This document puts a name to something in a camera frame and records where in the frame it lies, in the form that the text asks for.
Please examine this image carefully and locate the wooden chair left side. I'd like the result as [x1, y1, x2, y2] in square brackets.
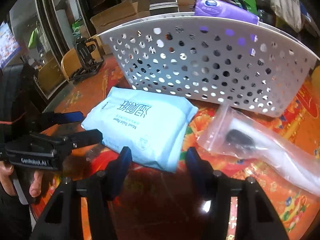
[61, 45, 100, 82]

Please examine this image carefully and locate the purple tissue pack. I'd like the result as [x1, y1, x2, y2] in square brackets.
[194, 0, 259, 25]

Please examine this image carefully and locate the open cardboard box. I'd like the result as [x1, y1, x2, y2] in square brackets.
[91, 0, 150, 34]

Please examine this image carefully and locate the clear zip plastic bag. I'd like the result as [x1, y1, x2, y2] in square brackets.
[197, 105, 319, 196]

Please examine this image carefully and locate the person's left hand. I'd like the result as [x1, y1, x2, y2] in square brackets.
[0, 160, 46, 198]

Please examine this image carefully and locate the black folding phone stand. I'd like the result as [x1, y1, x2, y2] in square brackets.
[70, 38, 105, 81]

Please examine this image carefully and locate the white perforated plastic basket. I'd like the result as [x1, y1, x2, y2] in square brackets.
[99, 12, 319, 117]

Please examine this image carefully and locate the beige canvas tote bag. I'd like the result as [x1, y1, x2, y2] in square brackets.
[270, 0, 303, 33]

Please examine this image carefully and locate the light blue wet wipes pack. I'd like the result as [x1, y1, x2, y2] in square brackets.
[81, 87, 199, 173]

